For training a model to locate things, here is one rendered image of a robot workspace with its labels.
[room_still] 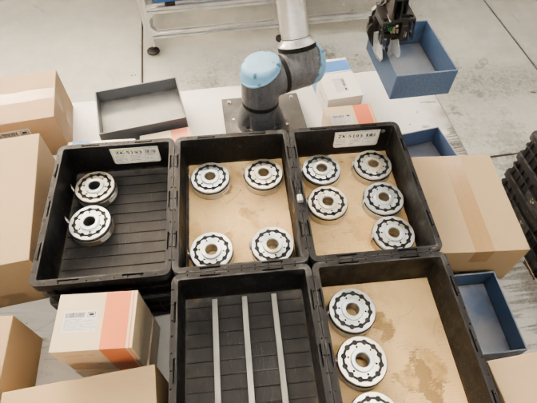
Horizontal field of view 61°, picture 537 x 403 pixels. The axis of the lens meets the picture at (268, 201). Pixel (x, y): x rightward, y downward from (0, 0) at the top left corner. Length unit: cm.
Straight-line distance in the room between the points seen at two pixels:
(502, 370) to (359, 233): 42
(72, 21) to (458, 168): 284
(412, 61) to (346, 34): 197
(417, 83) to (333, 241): 42
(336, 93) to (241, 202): 55
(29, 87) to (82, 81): 140
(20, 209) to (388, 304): 91
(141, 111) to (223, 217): 56
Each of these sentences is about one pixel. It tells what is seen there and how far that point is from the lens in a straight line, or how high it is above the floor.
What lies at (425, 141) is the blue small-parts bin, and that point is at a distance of 157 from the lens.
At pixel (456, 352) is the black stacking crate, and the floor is 85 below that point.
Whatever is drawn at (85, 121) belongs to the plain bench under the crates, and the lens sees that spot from 169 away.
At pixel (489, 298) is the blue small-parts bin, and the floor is 70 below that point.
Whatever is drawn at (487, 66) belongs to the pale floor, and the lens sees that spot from 321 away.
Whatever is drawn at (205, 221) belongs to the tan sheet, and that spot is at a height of 83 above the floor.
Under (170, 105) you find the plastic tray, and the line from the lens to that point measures 158.
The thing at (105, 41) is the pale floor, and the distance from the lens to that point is 329.
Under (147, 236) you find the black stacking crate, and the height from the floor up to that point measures 83.
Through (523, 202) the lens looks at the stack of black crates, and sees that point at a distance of 201.
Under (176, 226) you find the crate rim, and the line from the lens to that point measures 105.
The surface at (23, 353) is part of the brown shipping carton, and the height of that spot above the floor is 78.
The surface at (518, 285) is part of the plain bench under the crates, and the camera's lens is 139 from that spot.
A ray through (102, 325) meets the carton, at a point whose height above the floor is 92.
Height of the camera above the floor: 181
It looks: 55 degrees down
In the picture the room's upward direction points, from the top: straight up
